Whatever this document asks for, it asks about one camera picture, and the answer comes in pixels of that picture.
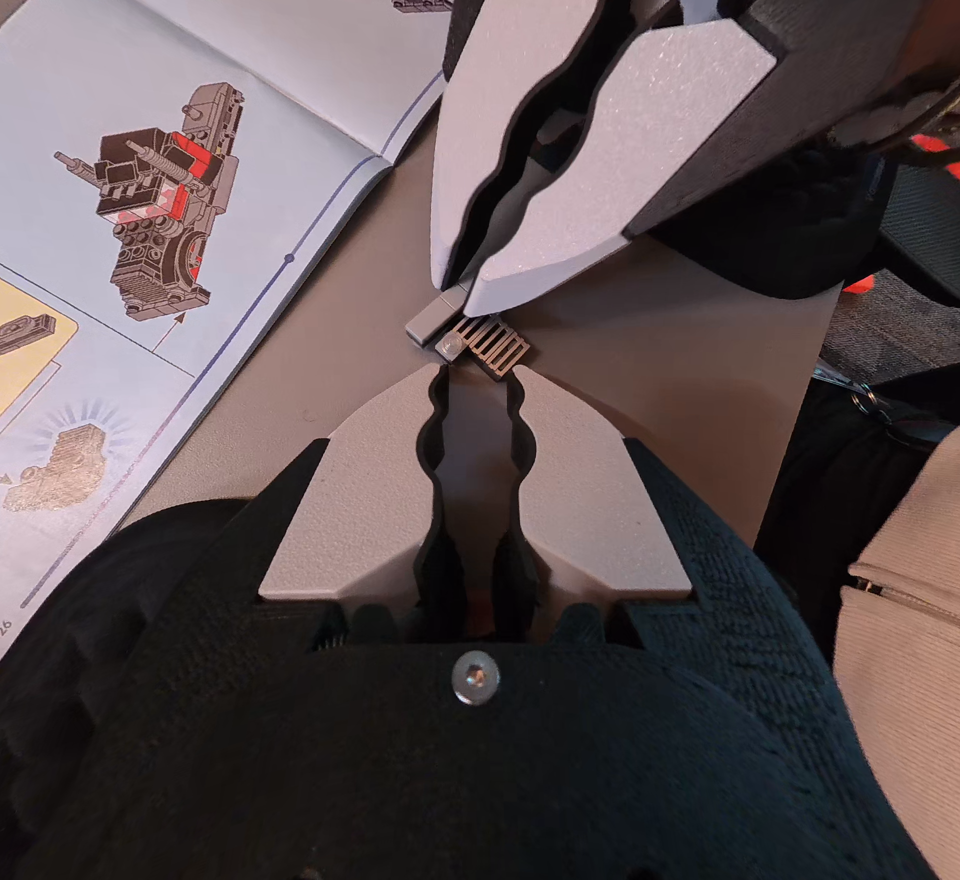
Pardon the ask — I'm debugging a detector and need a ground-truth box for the lego instruction booklet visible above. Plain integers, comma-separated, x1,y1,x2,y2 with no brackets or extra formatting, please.
0,0,470,660

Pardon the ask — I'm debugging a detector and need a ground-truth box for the black chair armrest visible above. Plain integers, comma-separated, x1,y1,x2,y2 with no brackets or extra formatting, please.
879,163,960,283

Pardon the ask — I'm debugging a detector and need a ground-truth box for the long grey lego brick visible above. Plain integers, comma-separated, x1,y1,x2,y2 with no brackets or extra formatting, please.
405,286,474,347

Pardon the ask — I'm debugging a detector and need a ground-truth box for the orange plastic object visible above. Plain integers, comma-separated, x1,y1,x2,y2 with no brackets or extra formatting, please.
840,132,960,295

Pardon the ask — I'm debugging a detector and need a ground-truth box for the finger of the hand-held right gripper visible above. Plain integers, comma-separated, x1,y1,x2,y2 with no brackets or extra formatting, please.
461,16,779,319
429,0,607,291

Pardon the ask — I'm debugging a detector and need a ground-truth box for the person's cream hoodie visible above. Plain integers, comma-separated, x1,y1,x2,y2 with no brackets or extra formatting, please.
832,430,960,880

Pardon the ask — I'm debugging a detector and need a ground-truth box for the black quilted office chair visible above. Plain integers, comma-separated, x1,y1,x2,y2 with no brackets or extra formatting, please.
651,145,897,300

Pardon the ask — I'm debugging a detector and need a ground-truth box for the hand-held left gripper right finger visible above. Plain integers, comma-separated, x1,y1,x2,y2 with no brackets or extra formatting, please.
493,364,694,643

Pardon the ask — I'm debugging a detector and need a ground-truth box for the grey grille lego assembly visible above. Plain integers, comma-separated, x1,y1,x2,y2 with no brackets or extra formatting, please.
435,315,532,382

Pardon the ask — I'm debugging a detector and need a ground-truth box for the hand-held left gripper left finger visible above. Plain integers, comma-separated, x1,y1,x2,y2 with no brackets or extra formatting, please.
257,362,468,643

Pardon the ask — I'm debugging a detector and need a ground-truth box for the metal key ring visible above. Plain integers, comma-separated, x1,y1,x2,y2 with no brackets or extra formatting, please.
813,362,909,439

